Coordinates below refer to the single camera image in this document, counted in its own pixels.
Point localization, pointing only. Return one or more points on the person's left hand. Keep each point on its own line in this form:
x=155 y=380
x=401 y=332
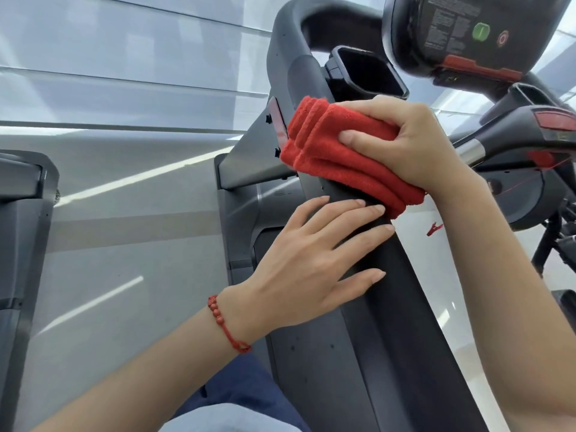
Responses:
x=297 y=274

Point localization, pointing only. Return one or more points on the person's right hand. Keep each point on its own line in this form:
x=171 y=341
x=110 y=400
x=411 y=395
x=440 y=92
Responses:
x=414 y=143

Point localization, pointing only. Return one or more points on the person's left little finger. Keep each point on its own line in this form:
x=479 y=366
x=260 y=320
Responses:
x=310 y=209

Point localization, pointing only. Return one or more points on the person's right thumb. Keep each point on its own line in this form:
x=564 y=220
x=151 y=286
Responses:
x=369 y=139

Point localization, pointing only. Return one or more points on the person's left thumb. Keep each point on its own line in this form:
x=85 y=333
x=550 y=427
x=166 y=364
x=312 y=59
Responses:
x=360 y=285

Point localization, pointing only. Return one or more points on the person's left middle finger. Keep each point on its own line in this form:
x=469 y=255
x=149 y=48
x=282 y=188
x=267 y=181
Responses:
x=355 y=224

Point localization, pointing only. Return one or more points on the red microfibre cloth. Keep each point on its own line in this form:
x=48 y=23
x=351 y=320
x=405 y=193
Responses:
x=333 y=152

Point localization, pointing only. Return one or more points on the person's left forearm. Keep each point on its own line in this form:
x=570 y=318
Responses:
x=148 y=377

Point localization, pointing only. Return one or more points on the person's right forearm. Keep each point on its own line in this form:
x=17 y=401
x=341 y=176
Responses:
x=508 y=287

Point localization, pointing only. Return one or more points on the black treadmill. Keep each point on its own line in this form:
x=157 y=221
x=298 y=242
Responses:
x=396 y=337

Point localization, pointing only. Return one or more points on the red safety clip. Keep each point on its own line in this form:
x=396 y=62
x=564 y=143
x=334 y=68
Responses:
x=434 y=229

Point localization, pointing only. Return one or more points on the red safety key bar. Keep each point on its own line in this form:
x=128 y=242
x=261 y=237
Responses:
x=481 y=68

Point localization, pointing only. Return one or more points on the black treadmill console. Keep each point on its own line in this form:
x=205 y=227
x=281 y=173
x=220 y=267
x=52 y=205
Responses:
x=450 y=26

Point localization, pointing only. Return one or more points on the person's blue trousers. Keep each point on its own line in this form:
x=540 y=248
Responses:
x=252 y=391

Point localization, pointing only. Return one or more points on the green round button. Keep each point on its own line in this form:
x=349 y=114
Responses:
x=480 y=31

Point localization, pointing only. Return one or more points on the red round button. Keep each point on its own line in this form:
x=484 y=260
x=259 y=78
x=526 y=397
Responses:
x=502 y=39

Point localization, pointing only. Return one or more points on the person's light grey shirt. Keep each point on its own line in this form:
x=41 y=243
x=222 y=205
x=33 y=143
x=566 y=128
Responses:
x=211 y=420

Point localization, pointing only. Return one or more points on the grey neighbouring treadmill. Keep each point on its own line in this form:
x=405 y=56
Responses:
x=22 y=247

